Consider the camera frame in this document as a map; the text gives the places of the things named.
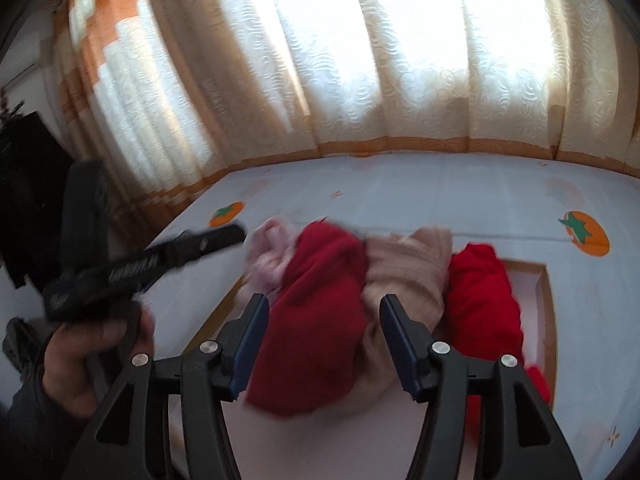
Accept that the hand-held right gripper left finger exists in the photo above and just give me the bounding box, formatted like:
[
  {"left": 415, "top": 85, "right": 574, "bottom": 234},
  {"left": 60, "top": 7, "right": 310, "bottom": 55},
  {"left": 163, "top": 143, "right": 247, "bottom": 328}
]
[{"left": 65, "top": 294, "right": 271, "bottom": 480}]

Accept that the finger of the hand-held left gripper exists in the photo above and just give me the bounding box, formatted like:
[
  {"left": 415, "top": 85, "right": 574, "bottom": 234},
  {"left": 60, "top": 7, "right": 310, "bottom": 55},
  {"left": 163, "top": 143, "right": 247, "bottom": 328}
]
[{"left": 100, "top": 224, "right": 248, "bottom": 293}]

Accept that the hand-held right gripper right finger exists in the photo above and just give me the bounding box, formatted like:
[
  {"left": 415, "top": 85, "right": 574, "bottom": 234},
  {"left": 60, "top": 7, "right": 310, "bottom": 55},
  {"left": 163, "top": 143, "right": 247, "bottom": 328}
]
[{"left": 378, "top": 295, "right": 583, "bottom": 480}]

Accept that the light pink underwear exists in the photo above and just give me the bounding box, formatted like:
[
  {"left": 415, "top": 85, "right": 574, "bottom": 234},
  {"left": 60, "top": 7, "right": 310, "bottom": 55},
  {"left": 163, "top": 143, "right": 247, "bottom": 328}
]
[{"left": 245, "top": 217, "right": 301, "bottom": 296}]

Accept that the dark red underwear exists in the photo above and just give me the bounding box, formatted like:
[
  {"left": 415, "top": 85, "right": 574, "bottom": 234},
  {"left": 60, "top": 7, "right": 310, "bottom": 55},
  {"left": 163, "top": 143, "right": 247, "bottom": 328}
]
[{"left": 245, "top": 220, "right": 371, "bottom": 418}]

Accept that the shallow cardboard tray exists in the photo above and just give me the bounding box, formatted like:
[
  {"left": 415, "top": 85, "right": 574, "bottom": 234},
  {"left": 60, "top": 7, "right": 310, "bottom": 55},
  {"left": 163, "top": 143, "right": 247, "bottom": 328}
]
[{"left": 187, "top": 255, "right": 557, "bottom": 411}]

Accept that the person's left forearm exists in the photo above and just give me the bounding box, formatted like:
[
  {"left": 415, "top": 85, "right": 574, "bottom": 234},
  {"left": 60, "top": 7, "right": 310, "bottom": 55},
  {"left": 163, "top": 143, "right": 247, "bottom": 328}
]
[{"left": 0, "top": 360, "right": 101, "bottom": 480}]

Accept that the person's left hand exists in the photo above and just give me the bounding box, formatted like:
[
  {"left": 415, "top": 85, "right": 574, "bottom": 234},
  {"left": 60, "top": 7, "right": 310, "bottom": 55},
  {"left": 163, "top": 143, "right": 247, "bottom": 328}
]
[{"left": 42, "top": 305, "right": 156, "bottom": 418}]

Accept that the black hanging garment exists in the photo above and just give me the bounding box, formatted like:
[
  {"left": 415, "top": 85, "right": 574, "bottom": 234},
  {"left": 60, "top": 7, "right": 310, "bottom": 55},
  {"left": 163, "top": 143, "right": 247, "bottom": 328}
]
[{"left": 0, "top": 110, "right": 76, "bottom": 291}]

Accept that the cream orange-trim curtain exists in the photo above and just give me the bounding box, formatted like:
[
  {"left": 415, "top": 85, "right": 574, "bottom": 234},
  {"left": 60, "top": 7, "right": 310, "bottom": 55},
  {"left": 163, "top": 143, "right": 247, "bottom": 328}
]
[{"left": 50, "top": 0, "right": 640, "bottom": 231}]

